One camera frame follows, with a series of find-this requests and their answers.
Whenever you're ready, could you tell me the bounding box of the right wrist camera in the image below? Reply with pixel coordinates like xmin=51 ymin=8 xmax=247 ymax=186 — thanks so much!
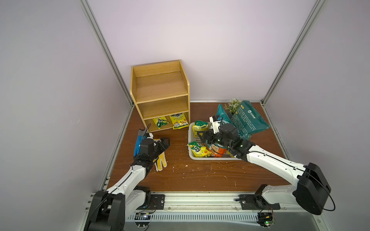
xmin=209 ymin=115 xmax=222 ymax=134

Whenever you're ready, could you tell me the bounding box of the yellow packet lower shelf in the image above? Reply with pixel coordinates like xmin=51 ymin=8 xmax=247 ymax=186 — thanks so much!
xmin=170 ymin=113 xmax=189 ymax=130

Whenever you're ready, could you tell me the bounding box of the large dark green bag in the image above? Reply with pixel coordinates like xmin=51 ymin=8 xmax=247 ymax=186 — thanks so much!
xmin=216 ymin=101 xmax=270 ymax=140

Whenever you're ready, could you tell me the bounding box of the artificial green plant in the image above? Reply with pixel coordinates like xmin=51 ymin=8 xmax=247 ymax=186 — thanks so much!
xmin=224 ymin=98 xmax=242 ymax=115

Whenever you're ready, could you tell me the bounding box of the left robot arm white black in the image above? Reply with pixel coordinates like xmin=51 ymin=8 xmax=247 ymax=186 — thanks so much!
xmin=84 ymin=137 xmax=170 ymax=231

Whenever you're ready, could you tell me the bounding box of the yellow work glove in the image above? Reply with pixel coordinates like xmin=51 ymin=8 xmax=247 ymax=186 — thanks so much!
xmin=153 ymin=138 xmax=168 ymax=172

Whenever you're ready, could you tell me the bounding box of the green packet lower shelf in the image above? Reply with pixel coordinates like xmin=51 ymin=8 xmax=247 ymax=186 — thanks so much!
xmin=152 ymin=116 xmax=169 ymax=129

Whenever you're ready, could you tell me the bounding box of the aluminium front rail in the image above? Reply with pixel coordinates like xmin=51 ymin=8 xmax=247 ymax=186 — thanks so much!
xmin=144 ymin=192 xmax=304 ymax=213

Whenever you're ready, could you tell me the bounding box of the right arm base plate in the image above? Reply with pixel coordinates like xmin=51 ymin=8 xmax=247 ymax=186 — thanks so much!
xmin=234 ymin=194 xmax=281 ymax=210

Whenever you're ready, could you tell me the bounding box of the green orange bee fertilizer bag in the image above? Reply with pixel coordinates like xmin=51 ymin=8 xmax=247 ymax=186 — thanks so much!
xmin=206 ymin=143 xmax=229 ymax=158

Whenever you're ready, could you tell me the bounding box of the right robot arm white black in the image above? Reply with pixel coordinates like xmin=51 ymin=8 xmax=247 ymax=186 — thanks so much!
xmin=199 ymin=124 xmax=331 ymax=215

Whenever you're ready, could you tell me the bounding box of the wooden shelf unit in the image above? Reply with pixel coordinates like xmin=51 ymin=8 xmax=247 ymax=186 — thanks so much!
xmin=130 ymin=60 xmax=190 ymax=132

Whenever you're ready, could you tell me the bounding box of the yellow green fertilizer packet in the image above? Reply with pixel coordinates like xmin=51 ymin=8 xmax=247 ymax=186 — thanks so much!
xmin=188 ymin=141 xmax=211 ymax=158
xmin=192 ymin=120 xmax=210 ymax=137

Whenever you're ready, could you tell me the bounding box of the white plastic basket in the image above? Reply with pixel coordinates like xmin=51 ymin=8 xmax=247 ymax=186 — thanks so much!
xmin=187 ymin=122 xmax=241 ymax=161

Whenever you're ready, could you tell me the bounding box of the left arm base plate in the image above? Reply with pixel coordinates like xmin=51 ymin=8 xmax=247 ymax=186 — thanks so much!
xmin=137 ymin=193 xmax=165 ymax=211

